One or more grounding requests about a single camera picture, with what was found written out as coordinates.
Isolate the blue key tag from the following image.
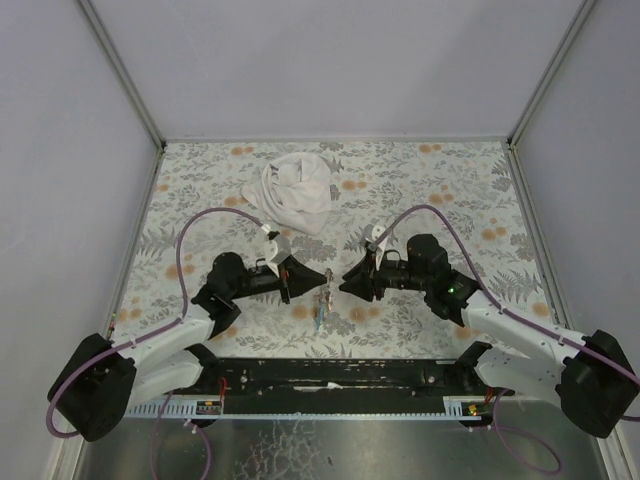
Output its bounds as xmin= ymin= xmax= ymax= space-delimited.
xmin=315 ymin=300 xmax=328 ymax=331

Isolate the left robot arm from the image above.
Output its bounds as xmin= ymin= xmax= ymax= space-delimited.
xmin=46 ymin=252 xmax=327 ymax=442

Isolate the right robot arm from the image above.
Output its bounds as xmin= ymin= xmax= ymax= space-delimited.
xmin=339 ymin=234 xmax=639 ymax=438

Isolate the crumpled white cloth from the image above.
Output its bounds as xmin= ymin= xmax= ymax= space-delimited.
xmin=242 ymin=152 xmax=332 ymax=235

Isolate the floral table mat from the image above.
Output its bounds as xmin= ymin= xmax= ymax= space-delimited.
xmin=113 ymin=141 xmax=551 ymax=358

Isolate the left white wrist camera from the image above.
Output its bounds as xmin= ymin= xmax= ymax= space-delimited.
xmin=261 ymin=224 xmax=291 ymax=277

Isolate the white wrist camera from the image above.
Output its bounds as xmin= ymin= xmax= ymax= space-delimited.
xmin=362 ymin=224 xmax=387 ymax=270
xmin=261 ymin=224 xmax=291 ymax=277

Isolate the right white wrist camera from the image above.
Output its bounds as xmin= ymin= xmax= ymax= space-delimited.
xmin=362 ymin=224 xmax=387 ymax=270

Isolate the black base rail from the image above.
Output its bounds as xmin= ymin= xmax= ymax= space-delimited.
xmin=177 ymin=358 xmax=498 ymax=417

